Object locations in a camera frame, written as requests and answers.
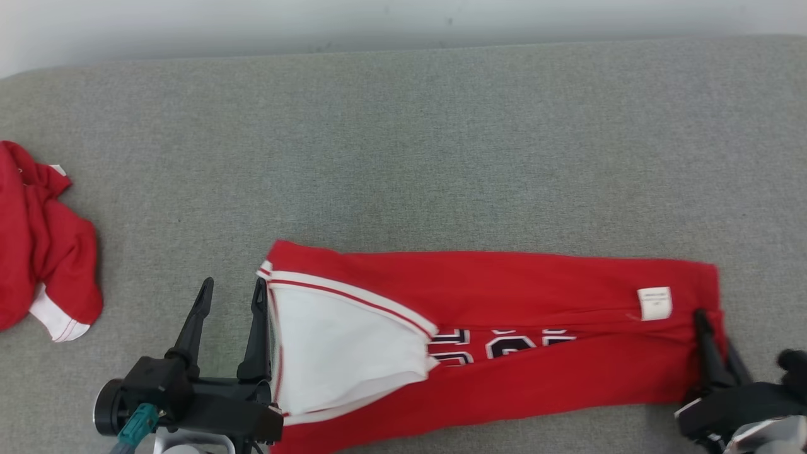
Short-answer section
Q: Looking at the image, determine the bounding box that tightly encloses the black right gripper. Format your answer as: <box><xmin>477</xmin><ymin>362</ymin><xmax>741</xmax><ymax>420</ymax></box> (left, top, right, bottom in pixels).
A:
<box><xmin>675</xmin><ymin>309</ymin><xmax>807</xmax><ymax>451</ymax></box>

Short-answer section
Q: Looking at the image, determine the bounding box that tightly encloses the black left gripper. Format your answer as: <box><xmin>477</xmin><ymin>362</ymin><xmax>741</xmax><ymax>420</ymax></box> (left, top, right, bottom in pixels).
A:
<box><xmin>165</xmin><ymin>277</ymin><xmax>284</xmax><ymax>445</ymax></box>

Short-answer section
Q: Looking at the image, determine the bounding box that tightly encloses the red shorts white trim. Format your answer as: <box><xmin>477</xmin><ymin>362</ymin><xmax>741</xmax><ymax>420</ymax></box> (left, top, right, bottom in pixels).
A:
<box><xmin>0</xmin><ymin>140</ymin><xmax>105</xmax><ymax>342</ymax></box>

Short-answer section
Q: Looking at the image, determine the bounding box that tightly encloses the red basketball jersey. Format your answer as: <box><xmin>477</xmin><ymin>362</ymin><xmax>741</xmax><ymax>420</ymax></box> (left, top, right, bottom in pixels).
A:
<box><xmin>257</xmin><ymin>240</ymin><xmax>726</xmax><ymax>454</ymax></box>

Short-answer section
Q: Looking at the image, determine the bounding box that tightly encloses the teal plug left camera cable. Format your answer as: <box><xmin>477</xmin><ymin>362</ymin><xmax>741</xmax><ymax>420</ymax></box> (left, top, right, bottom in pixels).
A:
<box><xmin>107</xmin><ymin>404</ymin><xmax>158</xmax><ymax>454</ymax></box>

